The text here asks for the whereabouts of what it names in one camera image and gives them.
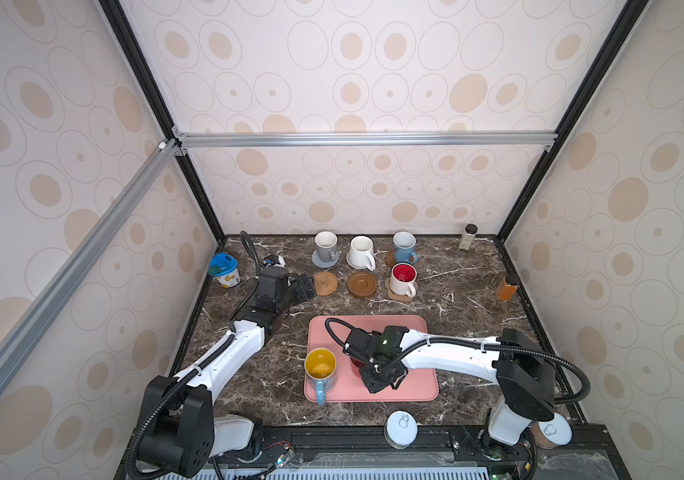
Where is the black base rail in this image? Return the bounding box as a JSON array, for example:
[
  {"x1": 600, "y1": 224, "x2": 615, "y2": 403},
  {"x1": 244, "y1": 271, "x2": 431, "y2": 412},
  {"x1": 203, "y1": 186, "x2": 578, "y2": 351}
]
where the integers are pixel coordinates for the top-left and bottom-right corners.
[{"x1": 115, "y1": 423, "x2": 632, "y2": 480}]

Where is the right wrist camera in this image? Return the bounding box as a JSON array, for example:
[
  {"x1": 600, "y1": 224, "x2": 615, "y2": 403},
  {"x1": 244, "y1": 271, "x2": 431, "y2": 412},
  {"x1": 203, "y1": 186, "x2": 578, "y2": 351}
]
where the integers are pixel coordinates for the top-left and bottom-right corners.
[{"x1": 343, "y1": 328, "x2": 392, "y2": 365}]

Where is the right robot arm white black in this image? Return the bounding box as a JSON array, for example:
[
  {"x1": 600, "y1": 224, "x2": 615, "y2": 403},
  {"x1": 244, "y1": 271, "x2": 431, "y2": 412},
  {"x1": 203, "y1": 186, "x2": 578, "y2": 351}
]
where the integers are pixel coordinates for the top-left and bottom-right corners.
[{"x1": 341, "y1": 326, "x2": 591, "y2": 446}]

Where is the light blue fabric coaster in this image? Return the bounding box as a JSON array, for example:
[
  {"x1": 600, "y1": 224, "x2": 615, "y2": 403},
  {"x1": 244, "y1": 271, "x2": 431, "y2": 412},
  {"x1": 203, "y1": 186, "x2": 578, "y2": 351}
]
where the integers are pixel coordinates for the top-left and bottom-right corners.
[{"x1": 311, "y1": 251, "x2": 339, "y2": 269}]

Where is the grey mug white inside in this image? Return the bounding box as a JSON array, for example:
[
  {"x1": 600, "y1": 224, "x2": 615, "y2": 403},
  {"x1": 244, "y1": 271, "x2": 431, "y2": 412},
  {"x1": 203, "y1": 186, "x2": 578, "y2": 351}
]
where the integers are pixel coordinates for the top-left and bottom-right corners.
[{"x1": 314, "y1": 231, "x2": 338, "y2": 261}]

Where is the slanted aluminium frame bar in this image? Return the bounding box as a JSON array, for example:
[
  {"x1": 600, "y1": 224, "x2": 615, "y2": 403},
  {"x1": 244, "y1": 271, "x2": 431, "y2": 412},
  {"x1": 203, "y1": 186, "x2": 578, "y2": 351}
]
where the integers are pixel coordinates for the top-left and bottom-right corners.
[{"x1": 0, "y1": 138, "x2": 181, "y2": 396}]

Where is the brown wooden round coaster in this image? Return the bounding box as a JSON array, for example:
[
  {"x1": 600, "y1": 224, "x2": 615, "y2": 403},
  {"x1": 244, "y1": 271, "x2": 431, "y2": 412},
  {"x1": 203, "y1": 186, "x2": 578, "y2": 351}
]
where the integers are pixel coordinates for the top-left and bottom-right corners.
[{"x1": 385, "y1": 251, "x2": 397, "y2": 268}]

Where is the clear bottle black cap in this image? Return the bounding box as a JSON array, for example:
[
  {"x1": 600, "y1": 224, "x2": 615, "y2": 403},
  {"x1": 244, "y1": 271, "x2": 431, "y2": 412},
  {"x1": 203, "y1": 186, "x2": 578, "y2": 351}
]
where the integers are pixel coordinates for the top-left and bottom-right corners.
[{"x1": 459, "y1": 224, "x2": 478, "y2": 251}]

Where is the white mug red inside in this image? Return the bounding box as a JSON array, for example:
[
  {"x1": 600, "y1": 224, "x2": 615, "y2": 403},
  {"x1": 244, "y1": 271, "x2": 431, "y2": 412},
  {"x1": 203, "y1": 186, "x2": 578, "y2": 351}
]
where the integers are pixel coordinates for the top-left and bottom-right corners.
[{"x1": 390, "y1": 263, "x2": 418, "y2": 298}]

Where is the black mug red inside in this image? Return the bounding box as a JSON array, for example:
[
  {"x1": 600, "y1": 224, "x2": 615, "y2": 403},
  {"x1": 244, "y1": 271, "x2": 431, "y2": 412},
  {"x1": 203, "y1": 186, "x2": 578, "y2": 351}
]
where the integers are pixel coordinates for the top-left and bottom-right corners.
[{"x1": 351, "y1": 358, "x2": 364, "y2": 378}]

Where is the pink plastic tray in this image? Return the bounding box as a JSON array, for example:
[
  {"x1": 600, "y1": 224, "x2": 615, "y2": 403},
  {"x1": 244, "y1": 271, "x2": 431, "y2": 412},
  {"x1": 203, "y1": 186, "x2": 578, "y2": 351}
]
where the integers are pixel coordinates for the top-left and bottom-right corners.
[{"x1": 303, "y1": 314, "x2": 440, "y2": 404}]

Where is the paw shaped wooden coaster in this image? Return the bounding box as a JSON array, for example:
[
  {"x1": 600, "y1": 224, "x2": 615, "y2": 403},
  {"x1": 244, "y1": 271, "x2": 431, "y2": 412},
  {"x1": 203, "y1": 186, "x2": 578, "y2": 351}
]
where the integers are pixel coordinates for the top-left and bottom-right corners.
[{"x1": 385, "y1": 278, "x2": 414, "y2": 303}]

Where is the blue mug yellow inside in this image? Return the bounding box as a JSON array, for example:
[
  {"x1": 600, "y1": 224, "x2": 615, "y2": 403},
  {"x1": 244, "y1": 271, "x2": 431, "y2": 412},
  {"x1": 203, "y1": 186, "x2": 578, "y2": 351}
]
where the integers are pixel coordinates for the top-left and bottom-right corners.
[{"x1": 304, "y1": 347, "x2": 338, "y2": 405}]

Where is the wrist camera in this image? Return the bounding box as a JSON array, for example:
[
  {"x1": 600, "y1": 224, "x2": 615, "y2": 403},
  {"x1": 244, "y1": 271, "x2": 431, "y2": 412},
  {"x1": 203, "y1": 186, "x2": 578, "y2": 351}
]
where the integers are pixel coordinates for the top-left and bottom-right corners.
[
  {"x1": 263, "y1": 254, "x2": 286, "y2": 268},
  {"x1": 343, "y1": 328, "x2": 392, "y2": 365}
]

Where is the light blue mug white inside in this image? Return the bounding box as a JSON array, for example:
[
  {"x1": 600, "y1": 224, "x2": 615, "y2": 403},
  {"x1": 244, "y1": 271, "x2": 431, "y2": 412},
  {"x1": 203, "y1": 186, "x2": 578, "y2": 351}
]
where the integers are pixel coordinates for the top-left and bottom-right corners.
[{"x1": 393, "y1": 231, "x2": 419, "y2": 264}]

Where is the amber bottle dark cap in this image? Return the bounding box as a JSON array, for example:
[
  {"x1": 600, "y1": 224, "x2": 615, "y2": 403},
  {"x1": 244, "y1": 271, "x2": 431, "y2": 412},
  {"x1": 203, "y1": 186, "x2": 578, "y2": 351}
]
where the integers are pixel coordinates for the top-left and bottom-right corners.
[{"x1": 495, "y1": 273, "x2": 521, "y2": 301}]

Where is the white round lid container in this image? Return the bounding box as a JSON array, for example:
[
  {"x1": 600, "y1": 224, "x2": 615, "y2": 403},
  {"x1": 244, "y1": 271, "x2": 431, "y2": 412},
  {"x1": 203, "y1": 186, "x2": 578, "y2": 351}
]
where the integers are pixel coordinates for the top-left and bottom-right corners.
[{"x1": 385, "y1": 411, "x2": 419, "y2": 449}]

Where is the blue lid snack tub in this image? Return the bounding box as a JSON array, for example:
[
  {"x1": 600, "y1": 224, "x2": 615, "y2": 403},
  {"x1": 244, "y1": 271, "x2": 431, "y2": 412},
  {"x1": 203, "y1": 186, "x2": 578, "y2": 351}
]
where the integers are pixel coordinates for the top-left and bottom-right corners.
[{"x1": 208, "y1": 252, "x2": 241, "y2": 288}]

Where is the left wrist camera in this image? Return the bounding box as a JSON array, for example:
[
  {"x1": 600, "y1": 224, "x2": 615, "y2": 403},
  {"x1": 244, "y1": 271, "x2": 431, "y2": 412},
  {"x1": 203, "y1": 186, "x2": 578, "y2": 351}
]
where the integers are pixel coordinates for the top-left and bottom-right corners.
[{"x1": 263, "y1": 254, "x2": 286, "y2": 268}]

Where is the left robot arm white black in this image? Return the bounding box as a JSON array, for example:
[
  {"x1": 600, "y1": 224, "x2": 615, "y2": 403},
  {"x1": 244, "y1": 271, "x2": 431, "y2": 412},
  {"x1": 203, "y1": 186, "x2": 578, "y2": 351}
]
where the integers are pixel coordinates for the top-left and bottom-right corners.
[{"x1": 126, "y1": 265, "x2": 317, "y2": 479}]

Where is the horizontal aluminium frame bar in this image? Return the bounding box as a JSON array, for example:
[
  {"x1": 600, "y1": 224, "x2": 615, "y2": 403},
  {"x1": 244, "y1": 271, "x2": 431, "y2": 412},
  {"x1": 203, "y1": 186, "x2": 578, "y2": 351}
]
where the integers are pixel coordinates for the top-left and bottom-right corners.
[{"x1": 178, "y1": 130, "x2": 558, "y2": 149}]

